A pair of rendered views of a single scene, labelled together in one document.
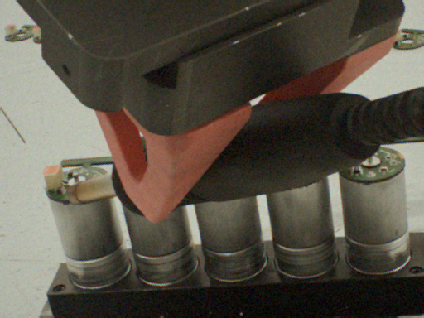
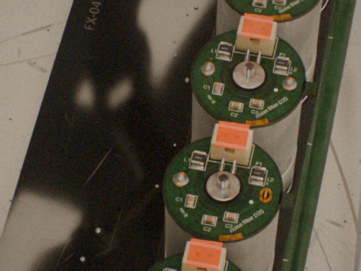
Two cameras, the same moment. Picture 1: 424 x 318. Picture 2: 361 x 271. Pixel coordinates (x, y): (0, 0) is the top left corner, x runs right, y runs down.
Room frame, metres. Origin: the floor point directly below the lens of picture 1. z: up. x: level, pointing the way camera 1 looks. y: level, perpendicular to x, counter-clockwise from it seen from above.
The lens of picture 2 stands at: (0.29, -0.18, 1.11)
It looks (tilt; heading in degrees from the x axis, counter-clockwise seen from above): 59 degrees down; 93
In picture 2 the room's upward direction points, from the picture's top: straight up
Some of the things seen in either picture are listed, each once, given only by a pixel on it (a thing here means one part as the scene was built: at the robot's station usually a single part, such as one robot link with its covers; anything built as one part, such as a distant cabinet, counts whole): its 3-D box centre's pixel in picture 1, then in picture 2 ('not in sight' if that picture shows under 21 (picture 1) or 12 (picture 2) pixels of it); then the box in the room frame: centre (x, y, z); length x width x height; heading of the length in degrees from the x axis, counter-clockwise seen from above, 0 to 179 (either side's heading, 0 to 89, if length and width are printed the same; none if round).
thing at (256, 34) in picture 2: not in sight; (255, 39); (0.30, 0.02, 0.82); 0.01 x 0.01 x 0.01; 80
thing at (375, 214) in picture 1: (375, 219); not in sight; (0.29, -0.04, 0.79); 0.02 x 0.02 x 0.05
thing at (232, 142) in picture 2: not in sight; (231, 148); (0.29, -0.01, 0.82); 0.01 x 0.01 x 0.01; 80
